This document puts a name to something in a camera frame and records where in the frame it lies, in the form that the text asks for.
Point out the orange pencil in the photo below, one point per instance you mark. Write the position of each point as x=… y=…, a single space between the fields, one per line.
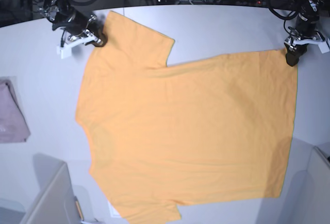
x=79 y=210

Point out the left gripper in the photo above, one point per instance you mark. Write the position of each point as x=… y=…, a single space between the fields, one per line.
x=305 y=28

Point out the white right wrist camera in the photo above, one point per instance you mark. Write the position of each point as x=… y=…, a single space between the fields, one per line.
x=64 y=49

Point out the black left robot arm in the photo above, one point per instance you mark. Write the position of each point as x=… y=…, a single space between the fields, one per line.
x=300 y=7

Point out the black power strip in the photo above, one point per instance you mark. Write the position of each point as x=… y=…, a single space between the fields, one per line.
x=257 y=3

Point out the grey box left corner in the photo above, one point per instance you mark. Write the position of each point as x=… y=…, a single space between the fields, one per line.
x=55 y=203

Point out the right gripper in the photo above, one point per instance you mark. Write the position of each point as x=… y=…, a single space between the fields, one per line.
x=79 y=25

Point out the orange yellow T-shirt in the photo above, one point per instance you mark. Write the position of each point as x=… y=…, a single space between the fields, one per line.
x=213 y=130

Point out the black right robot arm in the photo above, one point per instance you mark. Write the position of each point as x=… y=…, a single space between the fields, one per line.
x=46 y=7

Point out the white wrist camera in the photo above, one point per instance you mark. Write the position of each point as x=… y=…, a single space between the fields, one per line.
x=64 y=49
x=323 y=44

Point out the grey box right corner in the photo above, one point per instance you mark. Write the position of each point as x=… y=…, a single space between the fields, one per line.
x=318 y=206

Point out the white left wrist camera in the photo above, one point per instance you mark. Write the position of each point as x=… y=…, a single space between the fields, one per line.
x=323 y=44

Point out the folded pink cloth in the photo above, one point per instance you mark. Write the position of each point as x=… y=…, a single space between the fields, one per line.
x=14 y=128

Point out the grey box corner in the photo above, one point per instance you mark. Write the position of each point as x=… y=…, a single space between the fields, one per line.
x=55 y=203
x=318 y=206

